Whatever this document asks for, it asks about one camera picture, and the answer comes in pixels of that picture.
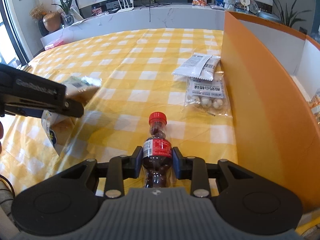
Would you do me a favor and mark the small cola bottle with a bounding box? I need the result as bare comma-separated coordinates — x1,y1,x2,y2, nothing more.
142,112,172,188

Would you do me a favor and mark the white blue cracker bag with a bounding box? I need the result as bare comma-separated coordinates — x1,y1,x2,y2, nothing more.
41,76,103,157

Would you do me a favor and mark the clear bag of white balls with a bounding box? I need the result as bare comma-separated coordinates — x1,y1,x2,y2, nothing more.
184,72,231,116

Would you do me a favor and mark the white long snack packet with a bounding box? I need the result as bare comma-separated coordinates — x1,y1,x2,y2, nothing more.
172,53,221,81

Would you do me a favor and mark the pink box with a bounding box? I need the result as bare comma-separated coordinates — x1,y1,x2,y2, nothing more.
44,38,64,50

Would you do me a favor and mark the brown round vase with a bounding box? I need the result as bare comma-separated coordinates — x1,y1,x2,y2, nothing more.
42,11,61,33

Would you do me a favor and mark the potted green plant left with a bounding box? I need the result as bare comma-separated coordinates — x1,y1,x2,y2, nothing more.
53,0,74,26

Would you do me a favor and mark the yellow checkered tablecloth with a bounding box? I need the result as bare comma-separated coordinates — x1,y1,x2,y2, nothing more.
1,28,238,193

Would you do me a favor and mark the orange cardboard box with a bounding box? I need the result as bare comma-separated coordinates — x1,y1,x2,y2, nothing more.
221,12,319,212

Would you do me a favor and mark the white wifi router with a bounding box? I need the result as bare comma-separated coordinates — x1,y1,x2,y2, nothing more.
118,0,135,12

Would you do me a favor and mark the white tv console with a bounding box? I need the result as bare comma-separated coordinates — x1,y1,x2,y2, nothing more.
41,4,225,46

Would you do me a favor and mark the tall potted plant right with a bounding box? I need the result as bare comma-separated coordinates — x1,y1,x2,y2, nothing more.
272,0,311,28

